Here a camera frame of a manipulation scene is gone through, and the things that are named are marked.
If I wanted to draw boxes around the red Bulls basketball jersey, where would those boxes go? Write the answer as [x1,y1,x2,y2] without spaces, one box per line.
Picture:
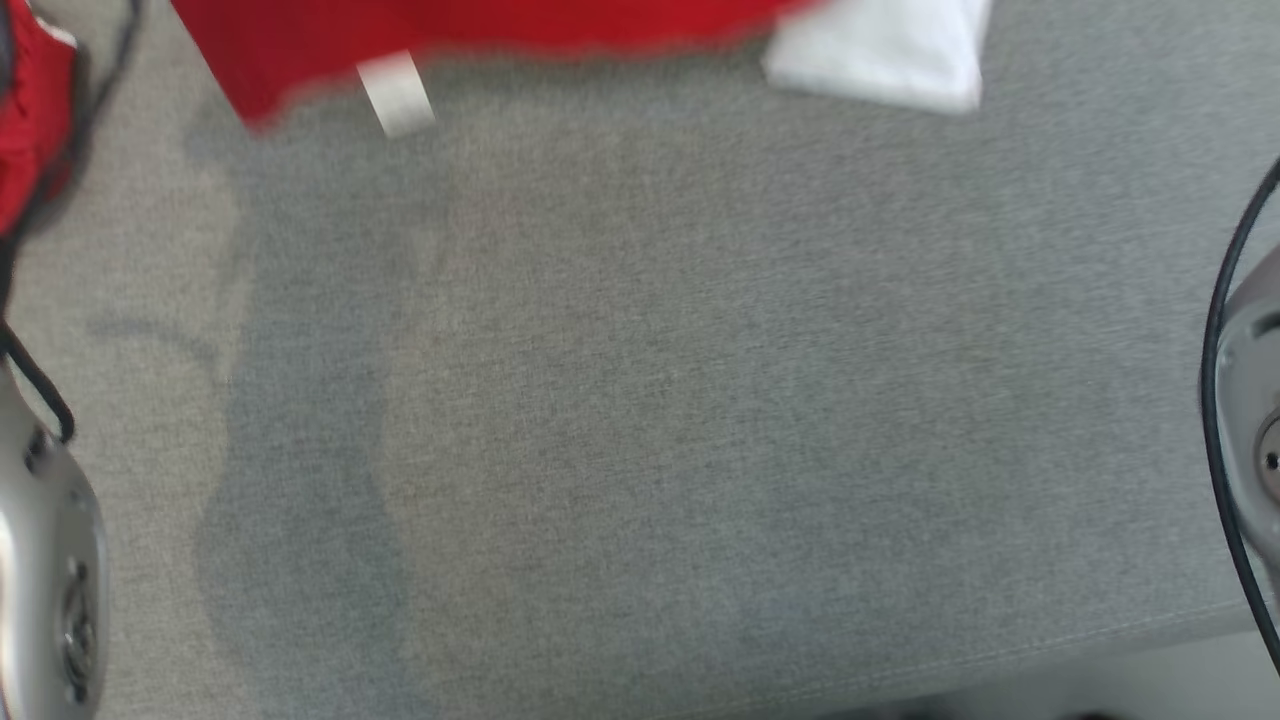
[170,0,991,138]

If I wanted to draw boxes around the red shorts with white label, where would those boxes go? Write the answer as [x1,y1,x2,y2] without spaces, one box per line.
[0,0,79,238]

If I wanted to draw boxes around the grey fabric sofa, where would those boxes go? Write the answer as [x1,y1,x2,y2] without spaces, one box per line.
[0,0,1280,720]

